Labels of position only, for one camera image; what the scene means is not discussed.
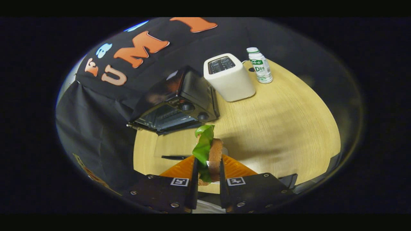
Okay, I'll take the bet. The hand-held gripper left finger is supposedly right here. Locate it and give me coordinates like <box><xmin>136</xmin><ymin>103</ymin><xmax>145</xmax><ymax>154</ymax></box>
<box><xmin>122</xmin><ymin>155</ymin><xmax>199</xmax><ymax>214</ymax></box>

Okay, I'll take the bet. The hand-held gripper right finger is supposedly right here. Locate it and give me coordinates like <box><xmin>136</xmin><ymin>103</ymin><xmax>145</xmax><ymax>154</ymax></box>
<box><xmin>219</xmin><ymin>154</ymin><xmax>297</xmax><ymax>214</ymax></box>

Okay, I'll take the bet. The lettuce sandwich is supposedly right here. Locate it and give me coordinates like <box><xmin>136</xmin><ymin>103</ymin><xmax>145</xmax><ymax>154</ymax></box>
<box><xmin>192</xmin><ymin>124</ymin><xmax>224</xmax><ymax>186</ymax></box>

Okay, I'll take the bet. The black toaster oven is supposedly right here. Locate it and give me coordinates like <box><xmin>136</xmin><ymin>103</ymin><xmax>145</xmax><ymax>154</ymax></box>
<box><xmin>126</xmin><ymin>66</ymin><xmax>221</xmax><ymax>161</ymax></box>

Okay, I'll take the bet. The white pop-up toaster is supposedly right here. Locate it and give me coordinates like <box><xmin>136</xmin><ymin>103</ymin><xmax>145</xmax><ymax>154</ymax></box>
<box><xmin>203</xmin><ymin>53</ymin><xmax>256</xmax><ymax>102</ymax></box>

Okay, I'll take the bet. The white bottle green label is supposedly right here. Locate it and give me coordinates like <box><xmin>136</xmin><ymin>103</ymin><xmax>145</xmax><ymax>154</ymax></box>
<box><xmin>246</xmin><ymin>47</ymin><xmax>273</xmax><ymax>84</ymax></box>

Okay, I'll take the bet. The white toaster cord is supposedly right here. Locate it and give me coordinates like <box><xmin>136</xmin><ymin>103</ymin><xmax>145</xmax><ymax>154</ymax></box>
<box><xmin>241</xmin><ymin>59</ymin><xmax>255</xmax><ymax>73</ymax></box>

